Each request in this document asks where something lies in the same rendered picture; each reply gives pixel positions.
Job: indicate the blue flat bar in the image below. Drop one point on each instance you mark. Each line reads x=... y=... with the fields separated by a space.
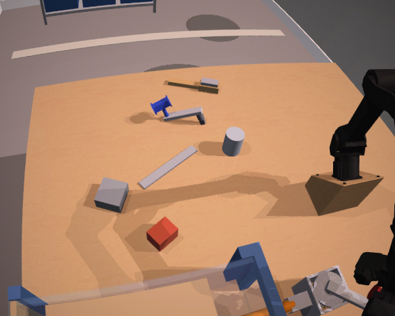
x=268 y=279

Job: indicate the grey cylinder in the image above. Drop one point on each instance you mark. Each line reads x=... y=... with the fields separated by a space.
x=233 y=141

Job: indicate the grey flat bar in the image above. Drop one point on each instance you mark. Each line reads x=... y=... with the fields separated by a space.
x=168 y=166

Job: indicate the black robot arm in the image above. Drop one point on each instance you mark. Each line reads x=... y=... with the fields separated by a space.
x=350 y=141

